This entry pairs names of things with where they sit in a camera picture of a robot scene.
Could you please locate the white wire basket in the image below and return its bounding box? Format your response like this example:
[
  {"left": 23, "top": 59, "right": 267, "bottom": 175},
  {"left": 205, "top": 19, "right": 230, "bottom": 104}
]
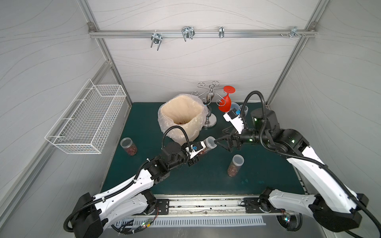
[{"left": 45, "top": 79, "right": 126, "bottom": 155}]

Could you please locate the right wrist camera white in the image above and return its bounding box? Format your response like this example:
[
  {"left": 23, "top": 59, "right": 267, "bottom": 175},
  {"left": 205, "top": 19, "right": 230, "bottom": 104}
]
[{"left": 223, "top": 108, "right": 245, "bottom": 134}]

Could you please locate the metal hook right end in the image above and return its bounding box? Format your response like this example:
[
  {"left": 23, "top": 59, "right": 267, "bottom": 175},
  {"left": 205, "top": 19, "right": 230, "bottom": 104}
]
[{"left": 280, "top": 26, "right": 306, "bottom": 39}]

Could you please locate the cream trash bin with bag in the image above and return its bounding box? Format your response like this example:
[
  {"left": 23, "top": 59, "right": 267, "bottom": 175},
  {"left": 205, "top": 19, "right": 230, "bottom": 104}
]
[{"left": 158, "top": 94, "right": 208, "bottom": 141}]

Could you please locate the clear wine glass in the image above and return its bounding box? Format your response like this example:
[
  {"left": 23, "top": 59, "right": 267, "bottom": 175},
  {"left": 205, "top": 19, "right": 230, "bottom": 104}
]
[{"left": 239, "top": 105, "right": 249, "bottom": 116}]

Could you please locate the aluminium top rail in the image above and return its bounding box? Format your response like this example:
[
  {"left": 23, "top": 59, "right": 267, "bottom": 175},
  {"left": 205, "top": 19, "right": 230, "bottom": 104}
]
[{"left": 89, "top": 28, "right": 318, "bottom": 39}]

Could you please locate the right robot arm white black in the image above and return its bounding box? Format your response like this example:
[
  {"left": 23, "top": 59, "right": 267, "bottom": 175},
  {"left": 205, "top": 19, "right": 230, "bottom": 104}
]
[{"left": 216, "top": 91, "right": 381, "bottom": 236}]

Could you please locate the red plastic wine glass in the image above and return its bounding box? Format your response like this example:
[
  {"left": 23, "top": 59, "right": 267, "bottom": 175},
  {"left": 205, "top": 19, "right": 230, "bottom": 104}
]
[{"left": 217, "top": 85, "right": 236, "bottom": 113}]

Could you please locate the white vent strip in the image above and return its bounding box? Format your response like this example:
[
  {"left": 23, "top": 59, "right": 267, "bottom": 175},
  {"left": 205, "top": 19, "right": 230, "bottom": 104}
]
[{"left": 114, "top": 216, "right": 267, "bottom": 228}]

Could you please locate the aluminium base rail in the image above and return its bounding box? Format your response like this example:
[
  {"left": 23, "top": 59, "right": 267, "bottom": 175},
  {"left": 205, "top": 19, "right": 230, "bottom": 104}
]
[{"left": 130, "top": 194, "right": 304, "bottom": 216}]

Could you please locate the jar with flowers left side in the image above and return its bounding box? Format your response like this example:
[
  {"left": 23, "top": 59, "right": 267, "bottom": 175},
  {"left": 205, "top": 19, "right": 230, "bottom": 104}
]
[{"left": 120, "top": 137, "right": 138, "bottom": 156}]

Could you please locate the chrome glass holder stand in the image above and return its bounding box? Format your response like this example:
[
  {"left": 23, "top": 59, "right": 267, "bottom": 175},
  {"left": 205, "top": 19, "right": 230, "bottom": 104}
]
[{"left": 192, "top": 81, "right": 223, "bottom": 129}]

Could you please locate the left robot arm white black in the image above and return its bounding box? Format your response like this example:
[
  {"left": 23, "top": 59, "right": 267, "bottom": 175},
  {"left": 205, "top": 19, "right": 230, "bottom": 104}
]
[{"left": 63, "top": 126, "right": 206, "bottom": 238}]

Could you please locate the jar with flowers right side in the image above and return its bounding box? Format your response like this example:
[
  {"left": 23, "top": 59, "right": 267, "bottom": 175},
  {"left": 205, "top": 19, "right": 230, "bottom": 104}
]
[{"left": 227, "top": 154, "right": 245, "bottom": 177}]

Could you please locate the metal hook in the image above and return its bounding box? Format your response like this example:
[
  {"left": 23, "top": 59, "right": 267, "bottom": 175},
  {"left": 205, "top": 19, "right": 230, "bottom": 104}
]
[
  {"left": 181, "top": 26, "right": 195, "bottom": 42},
  {"left": 219, "top": 26, "right": 225, "bottom": 39},
  {"left": 150, "top": 33, "right": 163, "bottom": 51}
]

